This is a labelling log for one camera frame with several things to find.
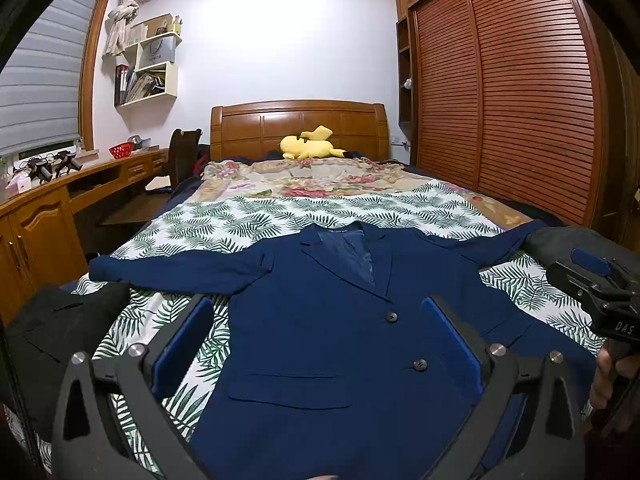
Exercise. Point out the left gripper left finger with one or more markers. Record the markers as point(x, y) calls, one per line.
point(87, 440)

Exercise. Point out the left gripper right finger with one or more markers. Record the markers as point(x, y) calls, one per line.
point(524, 421)

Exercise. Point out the navy blue suit jacket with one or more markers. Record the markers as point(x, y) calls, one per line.
point(338, 364)

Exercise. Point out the right hand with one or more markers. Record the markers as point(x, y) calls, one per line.
point(614, 355)

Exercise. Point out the dark grey folded garment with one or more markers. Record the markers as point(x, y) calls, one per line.
point(555, 244)

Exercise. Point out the black folded garment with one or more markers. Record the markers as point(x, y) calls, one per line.
point(50, 339)

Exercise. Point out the leaf print bed sheet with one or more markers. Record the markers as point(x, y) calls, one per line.
point(233, 224)

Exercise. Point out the wooden desk cabinet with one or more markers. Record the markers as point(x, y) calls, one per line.
point(47, 233)

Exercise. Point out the wooden louvered wardrobe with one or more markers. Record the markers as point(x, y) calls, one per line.
point(527, 101)

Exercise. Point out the black gadgets on desk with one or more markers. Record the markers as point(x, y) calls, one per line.
point(46, 168)

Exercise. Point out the red basket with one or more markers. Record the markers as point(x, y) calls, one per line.
point(122, 150)

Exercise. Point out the floral quilt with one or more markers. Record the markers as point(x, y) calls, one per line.
point(335, 177)

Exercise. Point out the dark wooden chair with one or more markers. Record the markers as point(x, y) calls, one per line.
point(182, 155)

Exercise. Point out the yellow plush toy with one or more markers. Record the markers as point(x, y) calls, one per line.
point(310, 144)

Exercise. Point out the wooden headboard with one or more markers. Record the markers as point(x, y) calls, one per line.
point(254, 129)

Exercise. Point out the grey window blind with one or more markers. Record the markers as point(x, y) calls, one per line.
point(40, 82)

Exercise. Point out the tied white curtain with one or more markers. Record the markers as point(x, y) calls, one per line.
point(119, 19)

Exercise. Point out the white wall shelf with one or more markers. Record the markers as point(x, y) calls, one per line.
point(145, 61)

